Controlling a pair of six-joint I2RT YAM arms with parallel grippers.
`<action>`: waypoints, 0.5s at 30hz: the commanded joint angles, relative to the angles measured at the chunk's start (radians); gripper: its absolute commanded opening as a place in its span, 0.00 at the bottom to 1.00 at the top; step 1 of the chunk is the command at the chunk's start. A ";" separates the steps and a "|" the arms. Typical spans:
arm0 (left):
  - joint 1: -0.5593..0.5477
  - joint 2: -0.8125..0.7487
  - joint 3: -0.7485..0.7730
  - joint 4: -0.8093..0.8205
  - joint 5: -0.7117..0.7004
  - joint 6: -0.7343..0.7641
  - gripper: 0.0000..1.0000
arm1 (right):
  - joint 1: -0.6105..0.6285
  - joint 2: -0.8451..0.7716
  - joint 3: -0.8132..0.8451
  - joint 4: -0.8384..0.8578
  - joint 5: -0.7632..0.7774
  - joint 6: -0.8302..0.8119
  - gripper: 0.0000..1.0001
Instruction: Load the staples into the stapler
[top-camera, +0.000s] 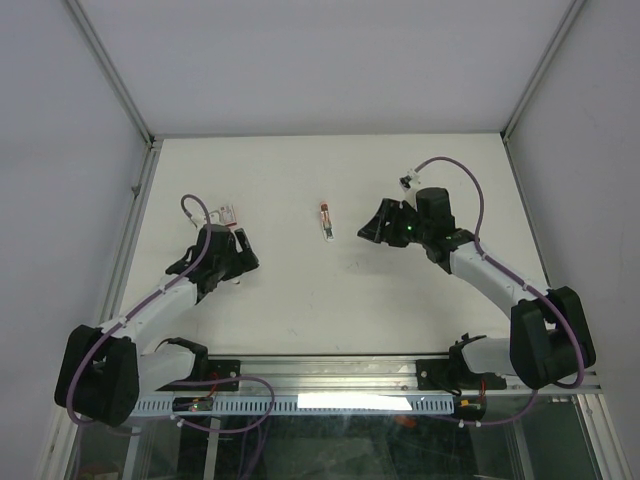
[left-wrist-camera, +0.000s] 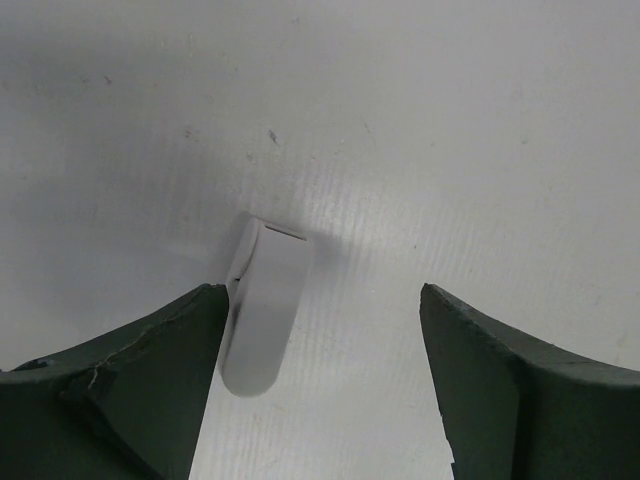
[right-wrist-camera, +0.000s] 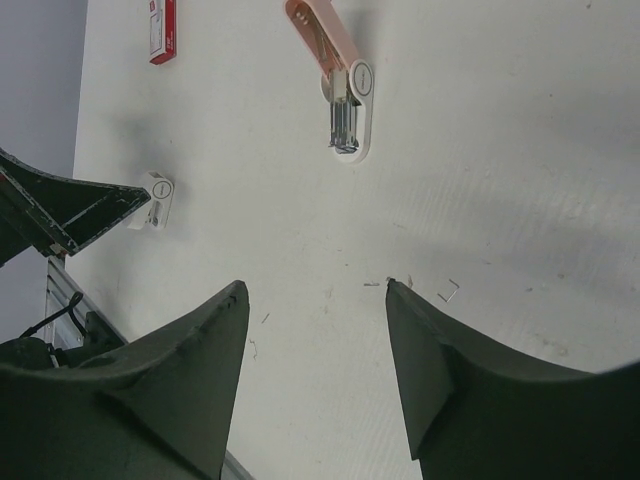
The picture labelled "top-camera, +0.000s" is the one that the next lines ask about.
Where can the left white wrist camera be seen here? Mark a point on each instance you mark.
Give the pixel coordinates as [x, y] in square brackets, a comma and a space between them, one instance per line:
[200, 219]

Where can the aluminium mounting rail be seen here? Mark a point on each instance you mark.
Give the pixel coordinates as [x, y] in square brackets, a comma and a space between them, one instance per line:
[371, 374]

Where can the pink mini stapler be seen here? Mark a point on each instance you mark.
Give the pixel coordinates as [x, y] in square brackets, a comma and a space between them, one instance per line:
[326, 223]

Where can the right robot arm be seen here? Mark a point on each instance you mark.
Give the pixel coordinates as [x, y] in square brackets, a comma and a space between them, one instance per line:
[548, 339]

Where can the red white staple box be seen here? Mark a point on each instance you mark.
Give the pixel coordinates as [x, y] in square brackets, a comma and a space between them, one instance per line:
[227, 216]

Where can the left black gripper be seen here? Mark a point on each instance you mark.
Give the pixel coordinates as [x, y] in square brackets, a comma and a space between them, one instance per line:
[240, 266]

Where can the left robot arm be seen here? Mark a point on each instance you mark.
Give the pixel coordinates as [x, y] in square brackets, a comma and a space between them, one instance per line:
[106, 369]

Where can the white slotted cable duct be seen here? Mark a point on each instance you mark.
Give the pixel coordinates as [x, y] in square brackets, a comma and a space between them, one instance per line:
[301, 404]

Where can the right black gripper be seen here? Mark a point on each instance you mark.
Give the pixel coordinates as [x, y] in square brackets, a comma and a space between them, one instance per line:
[389, 211]

